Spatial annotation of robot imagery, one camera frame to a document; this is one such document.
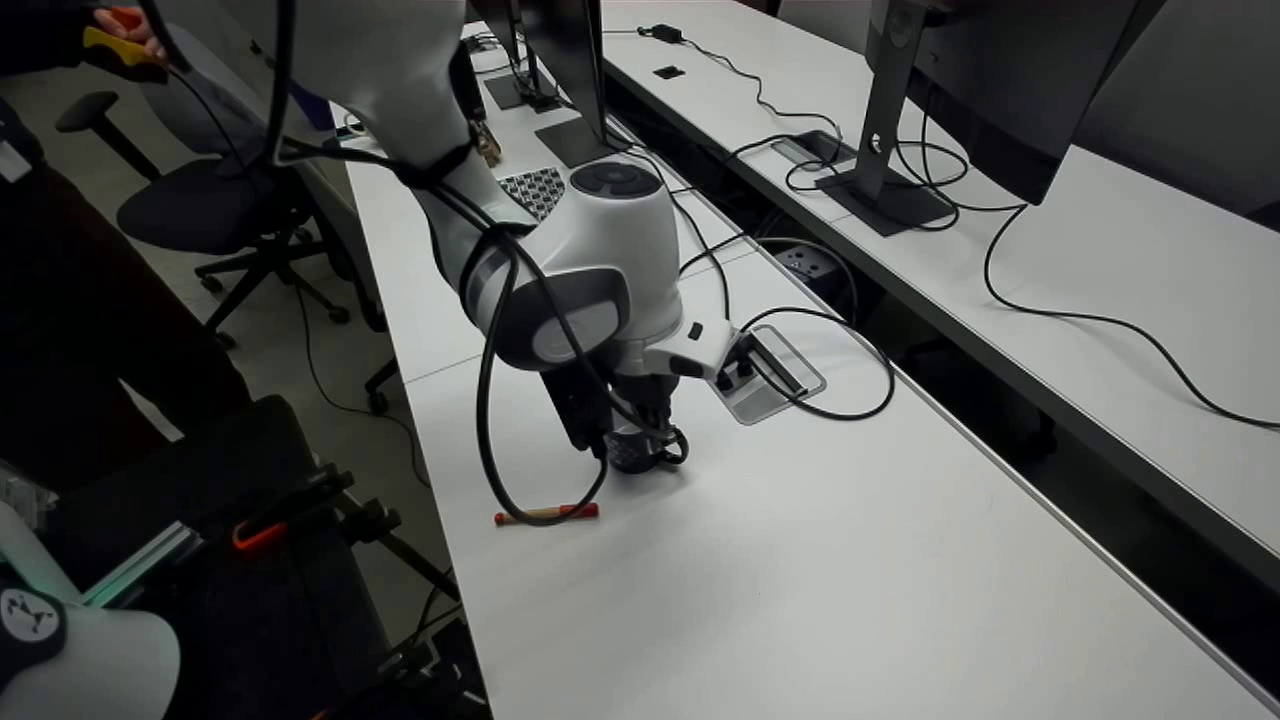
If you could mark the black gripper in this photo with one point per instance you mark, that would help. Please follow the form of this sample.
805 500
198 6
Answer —
647 397

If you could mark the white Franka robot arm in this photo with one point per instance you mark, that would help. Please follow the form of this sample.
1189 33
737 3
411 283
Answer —
603 227

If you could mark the person hand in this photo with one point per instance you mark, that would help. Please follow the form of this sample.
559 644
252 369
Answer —
135 25

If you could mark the red marker pen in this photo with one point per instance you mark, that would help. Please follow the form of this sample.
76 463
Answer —
533 518

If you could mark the black white calibration checkerboard sheet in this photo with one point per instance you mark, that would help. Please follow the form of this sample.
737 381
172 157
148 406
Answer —
533 190

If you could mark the grey docking hub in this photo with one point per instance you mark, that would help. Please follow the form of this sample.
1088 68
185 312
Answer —
810 145

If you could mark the small black square tag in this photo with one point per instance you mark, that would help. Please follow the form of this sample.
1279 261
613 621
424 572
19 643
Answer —
670 68

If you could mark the black computer monitor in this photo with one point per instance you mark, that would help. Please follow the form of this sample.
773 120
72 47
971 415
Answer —
565 53

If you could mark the grey monitor stand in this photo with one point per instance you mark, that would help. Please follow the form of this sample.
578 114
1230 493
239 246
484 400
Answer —
886 134

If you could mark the small black plug adapter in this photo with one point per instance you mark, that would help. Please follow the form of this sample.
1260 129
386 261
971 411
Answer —
661 33

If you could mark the black office chair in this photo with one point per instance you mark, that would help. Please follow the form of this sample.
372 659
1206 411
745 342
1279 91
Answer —
203 213

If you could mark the grey backed computer monitor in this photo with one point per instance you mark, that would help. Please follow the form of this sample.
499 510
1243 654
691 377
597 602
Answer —
1043 81

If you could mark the aluminium extrusion bar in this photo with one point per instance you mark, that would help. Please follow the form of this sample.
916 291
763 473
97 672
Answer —
143 564

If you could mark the grey monitor panel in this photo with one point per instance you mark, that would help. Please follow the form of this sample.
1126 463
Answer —
1202 92

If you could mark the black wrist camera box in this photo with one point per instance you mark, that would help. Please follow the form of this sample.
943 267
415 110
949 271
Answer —
578 411

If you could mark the dark flat monitor base plate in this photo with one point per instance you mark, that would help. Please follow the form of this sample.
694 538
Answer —
582 140

